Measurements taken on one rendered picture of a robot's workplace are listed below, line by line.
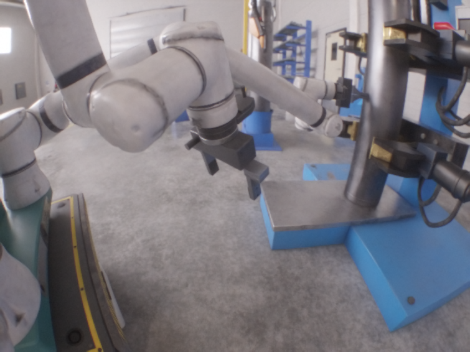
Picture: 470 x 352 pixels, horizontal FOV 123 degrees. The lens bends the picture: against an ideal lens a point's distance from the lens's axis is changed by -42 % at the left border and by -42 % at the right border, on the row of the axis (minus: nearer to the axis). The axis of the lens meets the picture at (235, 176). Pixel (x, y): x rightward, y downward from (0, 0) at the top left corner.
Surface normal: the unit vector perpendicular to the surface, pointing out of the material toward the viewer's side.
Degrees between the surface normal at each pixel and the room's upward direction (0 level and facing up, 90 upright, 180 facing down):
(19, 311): 89
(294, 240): 90
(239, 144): 25
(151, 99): 72
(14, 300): 68
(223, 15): 90
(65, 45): 100
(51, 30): 105
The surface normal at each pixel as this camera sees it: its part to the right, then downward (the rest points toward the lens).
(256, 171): -0.18, -0.65
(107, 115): -0.37, 0.64
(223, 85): 0.73, 0.44
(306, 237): 0.04, 0.45
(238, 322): 0.02, -0.90
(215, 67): 0.90, 0.25
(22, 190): 0.71, -0.05
